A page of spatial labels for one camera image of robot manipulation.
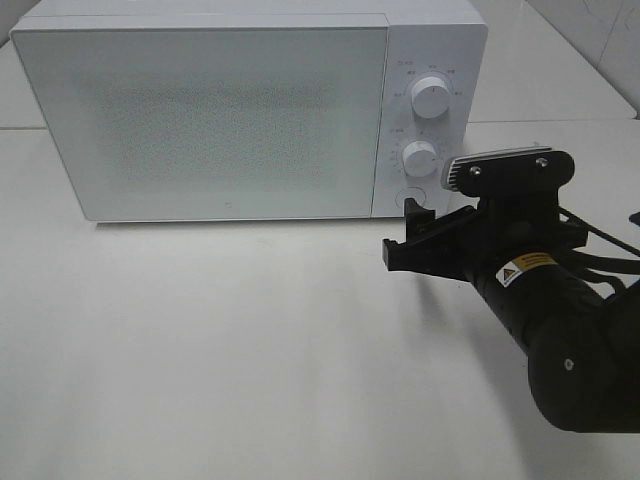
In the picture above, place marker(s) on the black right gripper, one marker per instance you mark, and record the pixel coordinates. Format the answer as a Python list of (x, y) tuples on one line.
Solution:
[(505, 241)]

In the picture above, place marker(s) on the white microwave oven body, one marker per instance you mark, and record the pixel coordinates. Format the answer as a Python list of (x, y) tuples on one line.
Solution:
[(444, 38)]

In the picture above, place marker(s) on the white microwave door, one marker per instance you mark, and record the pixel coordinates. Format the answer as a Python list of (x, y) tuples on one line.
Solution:
[(205, 125)]

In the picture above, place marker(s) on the white round door button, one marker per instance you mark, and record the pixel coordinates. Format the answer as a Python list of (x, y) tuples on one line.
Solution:
[(415, 193)]

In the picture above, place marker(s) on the white round knob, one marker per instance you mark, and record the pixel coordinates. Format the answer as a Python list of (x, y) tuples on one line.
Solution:
[(419, 159), (430, 96)]

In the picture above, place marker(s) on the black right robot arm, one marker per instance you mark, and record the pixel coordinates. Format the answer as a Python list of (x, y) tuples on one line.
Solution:
[(569, 312)]

